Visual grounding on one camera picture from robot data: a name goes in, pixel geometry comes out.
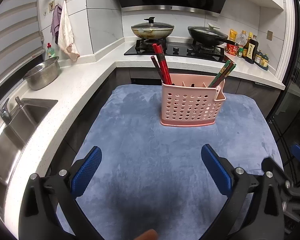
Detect green chopstick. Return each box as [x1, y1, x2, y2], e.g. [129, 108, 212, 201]
[210, 61, 236, 88]
[209, 60, 231, 87]

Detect dark red chopstick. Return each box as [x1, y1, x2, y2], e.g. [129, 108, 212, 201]
[151, 56, 164, 82]

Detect bright red chopstick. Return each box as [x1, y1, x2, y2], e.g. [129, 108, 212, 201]
[151, 43, 172, 85]

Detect pink red chopstick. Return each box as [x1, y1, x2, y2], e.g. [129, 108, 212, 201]
[157, 45, 172, 85]

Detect steel kitchen sink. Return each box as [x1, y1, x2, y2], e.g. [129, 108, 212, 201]
[0, 98, 57, 219]

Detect person's left hand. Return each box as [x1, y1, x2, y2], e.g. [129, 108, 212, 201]
[134, 229, 158, 240]

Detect blue-grey fabric mat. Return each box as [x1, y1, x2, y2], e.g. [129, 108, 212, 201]
[66, 85, 281, 239]

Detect black glass door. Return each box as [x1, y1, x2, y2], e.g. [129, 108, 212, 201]
[267, 0, 300, 186]

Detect pink perforated utensil basket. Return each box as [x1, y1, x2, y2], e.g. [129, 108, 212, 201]
[160, 73, 226, 127]

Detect chrome faucet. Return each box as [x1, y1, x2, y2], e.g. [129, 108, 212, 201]
[0, 98, 12, 125]

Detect steel mixing bowl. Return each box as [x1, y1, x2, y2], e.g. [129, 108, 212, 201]
[23, 56, 60, 90]

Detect green condiment jar set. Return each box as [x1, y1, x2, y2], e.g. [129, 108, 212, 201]
[254, 50, 269, 70]

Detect small green-cap spice jar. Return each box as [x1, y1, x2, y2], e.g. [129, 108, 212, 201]
[237, 47, 243, 58]

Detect red instant noodle cup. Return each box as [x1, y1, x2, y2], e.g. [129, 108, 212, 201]
[226, 43, 239, 56]

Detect green dish soap bottle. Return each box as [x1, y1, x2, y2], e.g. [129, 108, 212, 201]
[46, 43, 56, 58]

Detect black gas stove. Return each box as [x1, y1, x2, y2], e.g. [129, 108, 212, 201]
[124, 39, 228, 63]

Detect dark soy sauce bottle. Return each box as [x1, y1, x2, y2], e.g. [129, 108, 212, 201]
[244, 35, 258, 64]

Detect white pink hanging towel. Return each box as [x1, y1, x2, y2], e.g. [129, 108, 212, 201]
[57, 1, 80, 62]

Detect clear oil bottle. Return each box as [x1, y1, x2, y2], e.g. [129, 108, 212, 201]
[236, 30, 248, 48]

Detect black wok with lid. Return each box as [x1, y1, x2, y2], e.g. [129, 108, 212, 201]
[187, 25, 236, 48]

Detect yellow seasoning packet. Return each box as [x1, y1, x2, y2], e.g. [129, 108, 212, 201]
[229, 29, 237, 45]

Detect yellow-cap sauce bottle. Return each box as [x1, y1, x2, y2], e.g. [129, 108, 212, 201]
[248, 32, 253, 40]

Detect white window blinds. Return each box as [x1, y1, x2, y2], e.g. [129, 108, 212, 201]
[0, 0, 44, 86]

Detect wok with glass lid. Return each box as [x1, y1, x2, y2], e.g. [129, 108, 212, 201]
[131, 17, 174, 40]

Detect purple hanging cloth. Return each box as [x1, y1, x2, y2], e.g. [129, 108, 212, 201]
[50, 4, 62, 44]

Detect gold wall outlet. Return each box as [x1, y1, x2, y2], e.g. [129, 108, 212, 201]
[267, 30, 273, 41]

